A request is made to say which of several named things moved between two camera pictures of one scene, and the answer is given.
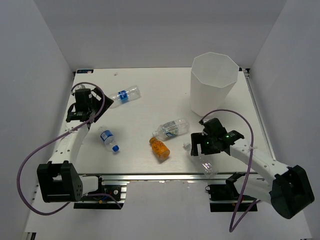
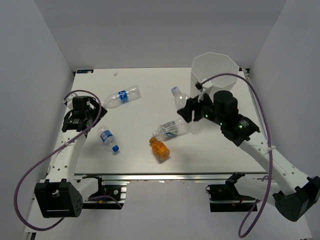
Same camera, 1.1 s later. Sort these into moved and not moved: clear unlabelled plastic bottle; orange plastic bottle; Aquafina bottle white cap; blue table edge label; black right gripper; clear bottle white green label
Moved: black right gripper; clear unlabelled plastic bottle
Not moved: blue table edge label; clear bottle white green label; Aquafina bottle white cap; orange plastic bottle
